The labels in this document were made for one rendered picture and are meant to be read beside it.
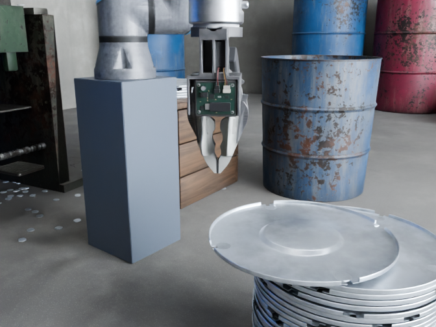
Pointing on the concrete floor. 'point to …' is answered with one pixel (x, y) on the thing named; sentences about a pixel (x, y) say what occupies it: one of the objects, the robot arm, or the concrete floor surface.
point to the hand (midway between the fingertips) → (218, 163)
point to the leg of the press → (56, 165)
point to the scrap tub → (317, 124)
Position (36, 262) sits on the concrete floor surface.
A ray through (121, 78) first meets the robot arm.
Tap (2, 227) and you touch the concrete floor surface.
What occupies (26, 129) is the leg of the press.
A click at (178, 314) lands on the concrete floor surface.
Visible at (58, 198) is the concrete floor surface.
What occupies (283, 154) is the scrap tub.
